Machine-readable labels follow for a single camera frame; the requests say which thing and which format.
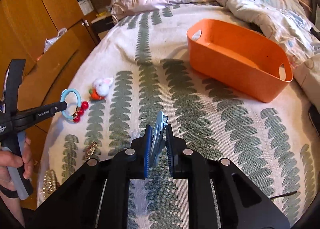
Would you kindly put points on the red berry hair clip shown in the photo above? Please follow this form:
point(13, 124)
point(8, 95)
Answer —
point(80, 111)

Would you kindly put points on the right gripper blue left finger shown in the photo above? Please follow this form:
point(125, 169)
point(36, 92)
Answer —
point(147, 147)

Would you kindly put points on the person's left hand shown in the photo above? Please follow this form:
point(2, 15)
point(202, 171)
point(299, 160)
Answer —
point(11, 160)

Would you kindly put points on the orange plastic basket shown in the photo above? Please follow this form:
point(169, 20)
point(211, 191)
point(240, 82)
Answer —
point(240, 58)

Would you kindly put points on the floral duvet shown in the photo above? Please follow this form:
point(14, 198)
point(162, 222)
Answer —
point(285, 23)

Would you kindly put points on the person's left forearm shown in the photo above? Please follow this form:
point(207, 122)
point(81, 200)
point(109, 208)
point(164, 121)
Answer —
point(13, 204)

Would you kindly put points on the blue metal hair clip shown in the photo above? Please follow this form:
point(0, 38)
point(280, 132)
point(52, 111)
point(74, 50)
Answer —
point(158, 142)

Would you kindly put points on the patterned bedspread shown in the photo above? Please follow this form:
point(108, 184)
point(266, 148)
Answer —
point(274, 144)

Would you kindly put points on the plastic bag in drawer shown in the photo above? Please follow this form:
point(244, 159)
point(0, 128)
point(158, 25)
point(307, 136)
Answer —
point(49, 42)

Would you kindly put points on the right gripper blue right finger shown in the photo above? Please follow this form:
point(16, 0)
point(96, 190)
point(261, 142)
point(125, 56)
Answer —
point(169, 139)

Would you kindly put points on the white bunny carrot hair clip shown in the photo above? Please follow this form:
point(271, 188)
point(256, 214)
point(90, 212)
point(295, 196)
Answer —
point(100, 88)

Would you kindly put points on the gold rhinestone hair clip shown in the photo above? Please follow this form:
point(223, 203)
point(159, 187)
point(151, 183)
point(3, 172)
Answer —
point(89, 151)

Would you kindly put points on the nightstand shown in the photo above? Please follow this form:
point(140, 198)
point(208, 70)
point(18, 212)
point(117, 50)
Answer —
point(102, 24)

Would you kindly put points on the wooden wardrobe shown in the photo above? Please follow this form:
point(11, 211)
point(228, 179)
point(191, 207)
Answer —
point(25, 26)

